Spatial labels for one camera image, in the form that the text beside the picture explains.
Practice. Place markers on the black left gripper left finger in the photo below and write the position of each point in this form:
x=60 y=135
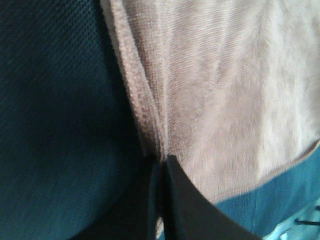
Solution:
x=134 y=215

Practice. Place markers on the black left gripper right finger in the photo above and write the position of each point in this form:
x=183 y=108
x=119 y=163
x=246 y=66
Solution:
x=188 y=215

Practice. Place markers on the brown towel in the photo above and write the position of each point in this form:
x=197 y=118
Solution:
x=231 y=88

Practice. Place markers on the black table cloth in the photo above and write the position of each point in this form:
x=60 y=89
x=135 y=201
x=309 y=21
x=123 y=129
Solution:
x=69 y=144

